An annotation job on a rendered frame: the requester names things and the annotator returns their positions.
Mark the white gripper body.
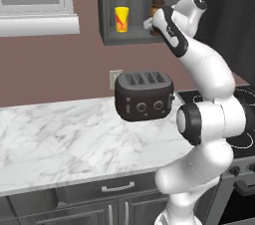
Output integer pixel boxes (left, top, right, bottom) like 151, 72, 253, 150
142, 17, 155, 33

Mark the brown cinnamon bottle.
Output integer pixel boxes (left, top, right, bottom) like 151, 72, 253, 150
148, 0, 166, 37

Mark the yellow cup with red print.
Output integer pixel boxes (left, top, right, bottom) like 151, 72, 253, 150
114, 6, 130, 34

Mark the black four-slot toaster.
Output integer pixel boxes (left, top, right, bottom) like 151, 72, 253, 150
114, 71, 176, 123

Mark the white framed window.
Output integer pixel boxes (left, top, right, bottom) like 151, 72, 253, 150
0, 0, 81, 38

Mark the black stove with oven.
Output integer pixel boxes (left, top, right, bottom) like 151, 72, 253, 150
176, 84, 255, 225

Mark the grey drawer front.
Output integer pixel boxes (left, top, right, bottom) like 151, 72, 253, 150
55, 170, 161, 205

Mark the grey cupboard door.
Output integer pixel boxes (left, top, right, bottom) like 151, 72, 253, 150
118, 191, 171, 225
17, 198, 120, 225

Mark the white wall socket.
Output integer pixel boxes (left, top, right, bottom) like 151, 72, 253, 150
109, 69, 124, 91

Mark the silver drawer handle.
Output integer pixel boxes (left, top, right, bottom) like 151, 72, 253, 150
101, 181, 136, 193

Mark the silver cupboard door handle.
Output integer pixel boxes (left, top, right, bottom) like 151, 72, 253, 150
107, 203, 115, 225
124, 201, 130, 225

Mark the black oven door handle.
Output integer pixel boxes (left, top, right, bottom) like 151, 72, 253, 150
233, 179, 255, 198

